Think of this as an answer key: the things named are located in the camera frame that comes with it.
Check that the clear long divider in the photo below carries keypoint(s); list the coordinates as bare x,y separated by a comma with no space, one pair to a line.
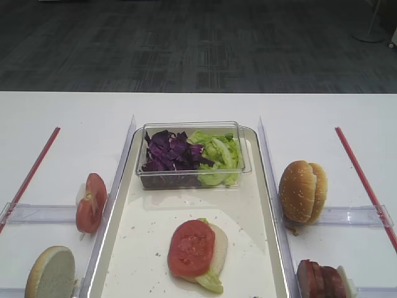
111,192
288,271

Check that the right red strip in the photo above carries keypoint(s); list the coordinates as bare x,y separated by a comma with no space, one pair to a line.
369,189

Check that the green lettuce leaf on bun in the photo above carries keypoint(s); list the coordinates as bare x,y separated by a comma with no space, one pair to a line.
210,280

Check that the clear rail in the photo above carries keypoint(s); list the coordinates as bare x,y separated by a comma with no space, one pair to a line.
376,292
374,216
38,214

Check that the sesame bun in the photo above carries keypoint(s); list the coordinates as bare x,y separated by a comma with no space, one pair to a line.
320,193
296,191

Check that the bottom bun slice on tray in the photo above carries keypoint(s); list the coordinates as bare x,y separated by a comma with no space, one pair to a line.
197,253

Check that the green lettuce pieces in box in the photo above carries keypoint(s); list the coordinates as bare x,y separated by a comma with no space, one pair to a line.
222,150

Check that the red strip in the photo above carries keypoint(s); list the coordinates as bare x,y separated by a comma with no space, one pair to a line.
31,177
369,189

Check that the red meat patty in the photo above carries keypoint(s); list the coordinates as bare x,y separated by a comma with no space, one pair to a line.
306,279
324,282
339,290

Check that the red tomato slice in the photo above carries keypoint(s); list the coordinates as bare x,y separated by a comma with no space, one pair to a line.
91,206
191,249

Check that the left red strip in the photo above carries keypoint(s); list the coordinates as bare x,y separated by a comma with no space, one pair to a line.
31,177

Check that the white patty stand block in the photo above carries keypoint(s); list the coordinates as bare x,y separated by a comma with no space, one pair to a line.
350,288

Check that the white tomato stand block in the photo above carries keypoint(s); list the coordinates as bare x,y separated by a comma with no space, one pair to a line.
81,193

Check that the white caster wheel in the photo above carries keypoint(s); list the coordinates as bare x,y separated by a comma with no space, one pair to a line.
391,45

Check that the grey round stand base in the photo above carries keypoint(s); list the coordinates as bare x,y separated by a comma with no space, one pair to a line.
372,34

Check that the clear rail upper right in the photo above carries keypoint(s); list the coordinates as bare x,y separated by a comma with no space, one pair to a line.
374,216

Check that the clear rail lower right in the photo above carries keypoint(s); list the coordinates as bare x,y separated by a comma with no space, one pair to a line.
376,292

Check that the sesame bun top rear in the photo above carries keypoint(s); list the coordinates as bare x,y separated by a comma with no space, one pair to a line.
320,193

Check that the clear rail upper left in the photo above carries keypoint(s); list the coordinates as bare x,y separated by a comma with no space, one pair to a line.
38,214

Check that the right clear long divider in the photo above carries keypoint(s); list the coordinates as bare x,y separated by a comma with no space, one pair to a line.
288,271

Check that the white rectangular tray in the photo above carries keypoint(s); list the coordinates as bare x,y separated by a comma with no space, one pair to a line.
131,259

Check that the front red meat patty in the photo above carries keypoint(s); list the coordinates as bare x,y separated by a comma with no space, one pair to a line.
306,279

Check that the shredded purple cabbage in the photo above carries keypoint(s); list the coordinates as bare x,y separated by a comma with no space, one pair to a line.
168,151

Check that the left clear long divider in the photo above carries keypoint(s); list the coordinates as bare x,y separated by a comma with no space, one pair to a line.
111,192

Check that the clear plastic salad box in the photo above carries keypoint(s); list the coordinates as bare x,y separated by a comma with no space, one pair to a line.
219,128

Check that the sesame bun top front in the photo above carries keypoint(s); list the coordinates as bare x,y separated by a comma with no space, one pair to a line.
296,191

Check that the upright bun half left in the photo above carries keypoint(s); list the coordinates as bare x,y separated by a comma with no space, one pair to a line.
52,274

